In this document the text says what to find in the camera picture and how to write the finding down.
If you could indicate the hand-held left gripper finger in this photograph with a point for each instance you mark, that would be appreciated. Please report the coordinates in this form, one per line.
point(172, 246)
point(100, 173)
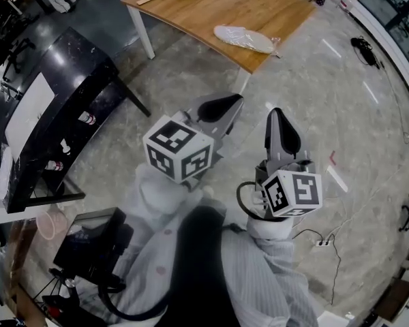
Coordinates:
point(218, 107)
point(230, 126)

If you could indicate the person's left forearm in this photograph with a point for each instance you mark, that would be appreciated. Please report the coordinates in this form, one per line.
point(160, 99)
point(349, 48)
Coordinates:
point(156, 196)

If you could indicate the person's right forearm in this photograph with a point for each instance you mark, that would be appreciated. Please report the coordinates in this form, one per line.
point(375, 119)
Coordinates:
point(269, 237)

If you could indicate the black marble side table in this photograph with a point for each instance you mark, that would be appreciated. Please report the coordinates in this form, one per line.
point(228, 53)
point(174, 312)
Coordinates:
point(78, 70)

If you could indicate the wooden table with white legs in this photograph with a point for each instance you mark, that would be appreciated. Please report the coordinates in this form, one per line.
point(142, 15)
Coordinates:
point(225, 9)

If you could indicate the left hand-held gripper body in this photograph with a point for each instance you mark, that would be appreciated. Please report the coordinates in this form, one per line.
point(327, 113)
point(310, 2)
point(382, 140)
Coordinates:
point(177, 148)

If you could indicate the white flat strip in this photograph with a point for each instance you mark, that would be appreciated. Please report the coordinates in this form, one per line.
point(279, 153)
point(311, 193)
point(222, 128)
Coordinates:
point(337, 179)

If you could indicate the pink mesh bin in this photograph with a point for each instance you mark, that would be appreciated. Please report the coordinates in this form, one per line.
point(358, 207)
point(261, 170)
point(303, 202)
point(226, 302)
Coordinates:
point(49, 225)

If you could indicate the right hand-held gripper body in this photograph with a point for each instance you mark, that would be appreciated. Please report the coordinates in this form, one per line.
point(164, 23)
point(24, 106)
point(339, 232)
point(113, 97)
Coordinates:
point(293, 192)

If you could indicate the white bottle with red label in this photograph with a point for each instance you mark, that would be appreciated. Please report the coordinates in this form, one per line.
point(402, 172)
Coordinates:
point(88, 118)
point(54, 165)

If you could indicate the clear plastic bag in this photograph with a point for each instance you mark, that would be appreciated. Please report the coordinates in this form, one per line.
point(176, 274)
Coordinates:
point(276, 41)

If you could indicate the black equipment case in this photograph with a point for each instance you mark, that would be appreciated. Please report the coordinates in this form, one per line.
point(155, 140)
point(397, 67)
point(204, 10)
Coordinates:
point(92, 240)

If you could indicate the white power strip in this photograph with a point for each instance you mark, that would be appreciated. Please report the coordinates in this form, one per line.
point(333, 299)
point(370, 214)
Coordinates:
point(323, 243)

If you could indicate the small white bottle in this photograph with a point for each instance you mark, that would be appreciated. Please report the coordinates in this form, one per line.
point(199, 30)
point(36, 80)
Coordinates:
point(65, 147)

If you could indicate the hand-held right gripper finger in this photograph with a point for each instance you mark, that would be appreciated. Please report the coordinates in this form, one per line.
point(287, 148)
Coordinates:
point(288, 138)
point(270, 135)

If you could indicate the person's torso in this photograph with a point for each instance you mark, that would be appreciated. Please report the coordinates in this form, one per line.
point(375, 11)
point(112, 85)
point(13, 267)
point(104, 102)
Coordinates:
point(204, 267)

